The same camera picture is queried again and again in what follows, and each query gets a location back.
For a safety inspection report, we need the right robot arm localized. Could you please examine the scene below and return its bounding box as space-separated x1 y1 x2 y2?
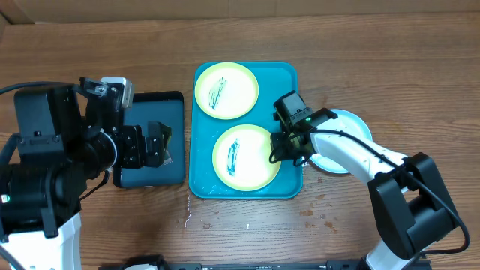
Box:
190 107 466 269

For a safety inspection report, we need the black tray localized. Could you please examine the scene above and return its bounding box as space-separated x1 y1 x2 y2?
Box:
112 91 186 188

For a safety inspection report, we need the teal tray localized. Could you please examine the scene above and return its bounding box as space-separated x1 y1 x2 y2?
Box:
188 61 303 200

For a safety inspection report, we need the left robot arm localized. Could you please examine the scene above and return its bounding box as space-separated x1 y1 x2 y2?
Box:
1 81 171 269

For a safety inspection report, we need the cardboard wall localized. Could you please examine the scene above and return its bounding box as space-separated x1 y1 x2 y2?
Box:
1 0 479 24

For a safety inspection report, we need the light blue plate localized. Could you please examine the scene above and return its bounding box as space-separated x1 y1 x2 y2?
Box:
310 109 373 174

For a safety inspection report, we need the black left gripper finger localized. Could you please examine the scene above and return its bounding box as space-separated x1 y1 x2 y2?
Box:
147 121 172 145
145 137 165 167

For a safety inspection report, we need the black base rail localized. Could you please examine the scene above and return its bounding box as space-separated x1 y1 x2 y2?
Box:
97 254 432 270

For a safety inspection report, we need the yellow plate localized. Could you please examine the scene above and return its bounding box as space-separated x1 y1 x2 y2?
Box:
212 124 281 191
194 62 260 120

